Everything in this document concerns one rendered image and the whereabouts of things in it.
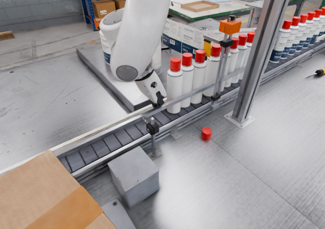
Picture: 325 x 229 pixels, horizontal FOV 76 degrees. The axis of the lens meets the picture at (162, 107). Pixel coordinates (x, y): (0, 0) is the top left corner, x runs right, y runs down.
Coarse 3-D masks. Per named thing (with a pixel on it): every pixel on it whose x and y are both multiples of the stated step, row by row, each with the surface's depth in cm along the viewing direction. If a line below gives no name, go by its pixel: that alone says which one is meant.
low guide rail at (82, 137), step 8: (136, 112) 71; (144, 112) 72; (120, 120) 68; (104, 128) 65; (80, 136) 62; (88, 136) 63; (64, 144) 59; (72, 144) 61; (56, 152) 59; (24, 160) 55; (8, 168) 53; (0, 176) 52
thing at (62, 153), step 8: (232, 72) 82; (240, 72) 84; (224, 80) 80; (200, 88) 73; (184, 96) 70; (168, 104) 66; (152, 112) 64; (128, 120) 60; (136, 120) 61; (112, 128) 58; (120, 128) 59; (96, 136) 56; (104, 136) 57; (80, 144) 53; (88, 144) 55; (64, 152) 52; (72, 152) 53
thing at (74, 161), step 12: (288, 60) 108; (264, 72) 98; (240, 84) 90; (204, 96) 84; (180, 108) 78; (192, 108) 78; (156, 120) 72; (168, 120) 72; (120, 132) 68; (132, 132) 68; (144, 132) 68; (96, 144) 64; (108, 144) 64; (120, 144) 64; (72, 156) 61; (84, 156) 61; (96, 156) 61; (72, 168) 57
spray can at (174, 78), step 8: (176, 64) 63; (168, 72) 66; (176, 72) 65; (168, 80) 67; (176, 80) 66; (168, 88) 69; (176, 88) 68; (168, 96) 71; (176, 96) 70; (176, 104) 72; (168, 112) 75; (176, 112) 74
